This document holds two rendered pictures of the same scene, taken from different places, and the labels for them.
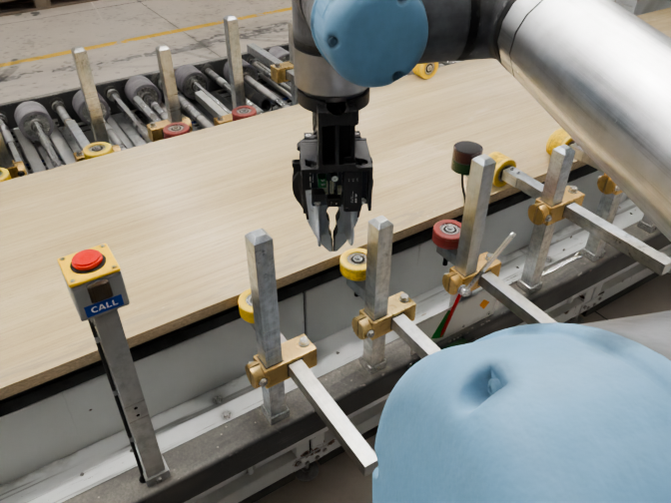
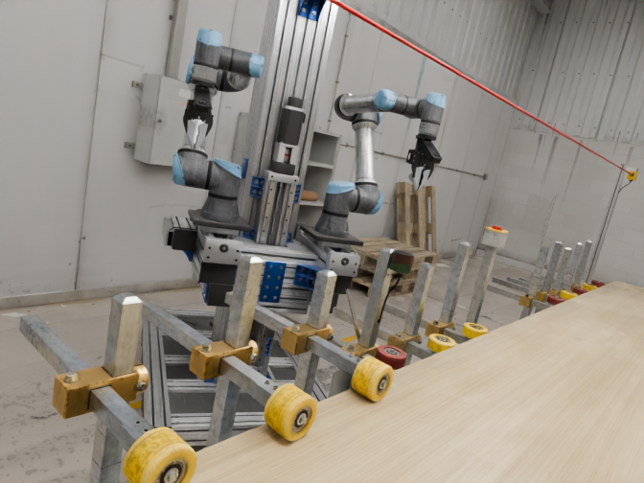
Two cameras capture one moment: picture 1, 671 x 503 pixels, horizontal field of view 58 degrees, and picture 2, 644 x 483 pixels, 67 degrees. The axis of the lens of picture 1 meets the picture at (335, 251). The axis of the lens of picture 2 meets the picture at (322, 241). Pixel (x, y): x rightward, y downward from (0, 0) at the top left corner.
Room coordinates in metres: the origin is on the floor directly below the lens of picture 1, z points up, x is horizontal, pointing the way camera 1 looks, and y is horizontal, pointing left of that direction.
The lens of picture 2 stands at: (2.26, -0.89, 1.39)
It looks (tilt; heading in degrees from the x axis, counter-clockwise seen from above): 11 degrees down; 162
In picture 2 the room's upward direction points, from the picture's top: 12 degrees clockwise
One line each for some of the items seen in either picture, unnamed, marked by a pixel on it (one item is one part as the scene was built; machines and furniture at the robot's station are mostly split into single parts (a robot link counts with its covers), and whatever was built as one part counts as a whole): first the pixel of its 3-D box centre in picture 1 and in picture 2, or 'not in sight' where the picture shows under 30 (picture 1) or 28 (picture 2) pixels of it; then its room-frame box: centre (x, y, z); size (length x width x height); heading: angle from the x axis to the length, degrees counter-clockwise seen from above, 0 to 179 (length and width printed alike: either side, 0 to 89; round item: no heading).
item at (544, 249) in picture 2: not in sight; (533, 289); (0.26, 0.97, 0.90); 0.03 x 0.03 x 0.48; 32
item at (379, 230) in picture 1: (375, 311); (410, 333); (0.93, -0.09, 0.87); 0.03 x 0.03 x 0.48; 32
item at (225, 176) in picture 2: not in sight; (223, 176); (0.31, -0.69, 1.21); 0.13 x 0.12 x 0.14; 87
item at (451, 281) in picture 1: (470, 273); (360, 355); (1.08, -0.31, 0.85); 0.13 x 0.06 x 0.05; 122
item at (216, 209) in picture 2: not in sight; (220, 205); (0.31, -0.69, 1.09); 0.15 x 0.15 x 0.10
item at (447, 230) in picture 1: (447, 246); (387, 369); (1.18, -0.27, 0.85); 0.08 x 0.08 x 0.11
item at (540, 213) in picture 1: (555, 207); (308, 336); (1.21, -0.53, 0.95); 0.13 x 0.06 x 0.05; 122
